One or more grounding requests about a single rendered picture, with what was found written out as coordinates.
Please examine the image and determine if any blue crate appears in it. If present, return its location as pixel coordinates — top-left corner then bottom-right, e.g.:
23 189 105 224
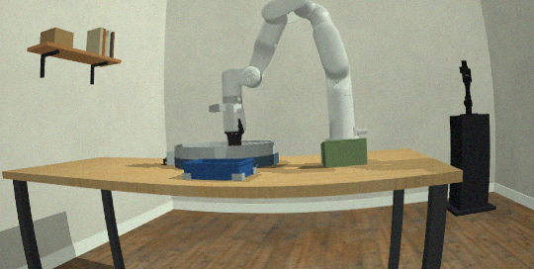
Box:
182 158 254 180

